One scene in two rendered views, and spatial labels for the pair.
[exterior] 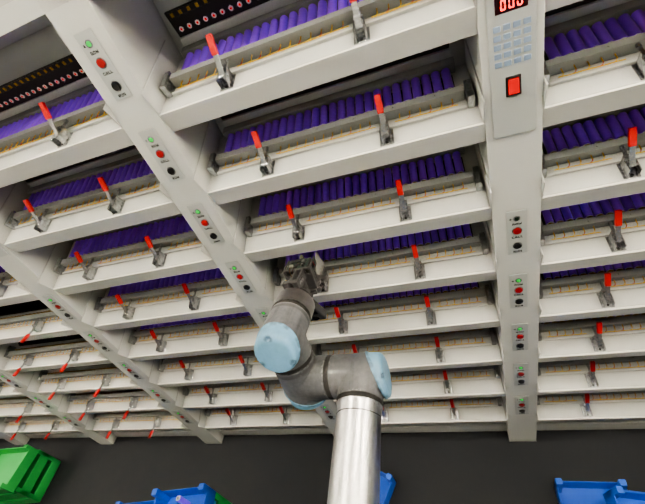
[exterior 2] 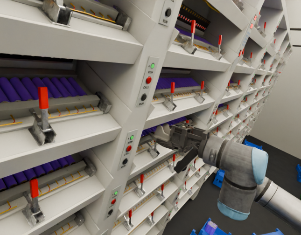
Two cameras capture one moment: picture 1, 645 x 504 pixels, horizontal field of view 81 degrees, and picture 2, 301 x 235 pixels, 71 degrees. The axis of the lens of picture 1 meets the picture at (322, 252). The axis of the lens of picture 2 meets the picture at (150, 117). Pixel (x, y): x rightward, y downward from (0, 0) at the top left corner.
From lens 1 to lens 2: 1.10 m
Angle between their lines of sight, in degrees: 72
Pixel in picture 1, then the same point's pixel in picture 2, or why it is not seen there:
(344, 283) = (160, 149)
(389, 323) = (157, 178)
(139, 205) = (97, 31)
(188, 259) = (90, 129)
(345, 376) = not seen: hidden behind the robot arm
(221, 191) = (173, 53)
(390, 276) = not seen: hidden behind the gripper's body
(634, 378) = (189, 183)
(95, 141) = not seen: outside the picture
